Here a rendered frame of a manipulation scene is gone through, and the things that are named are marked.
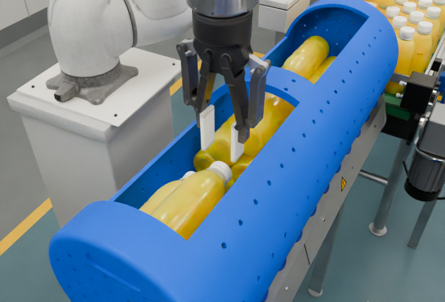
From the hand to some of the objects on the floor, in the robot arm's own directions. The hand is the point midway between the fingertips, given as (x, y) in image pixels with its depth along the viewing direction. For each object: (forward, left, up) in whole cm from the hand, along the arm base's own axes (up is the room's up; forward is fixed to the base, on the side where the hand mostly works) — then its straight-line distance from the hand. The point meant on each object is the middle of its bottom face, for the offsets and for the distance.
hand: (222, 134), depth 67 cm
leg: (+13, +61, -124) cm, 138 cm away
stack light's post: (+44, +104, -124) cm, 168 cm away
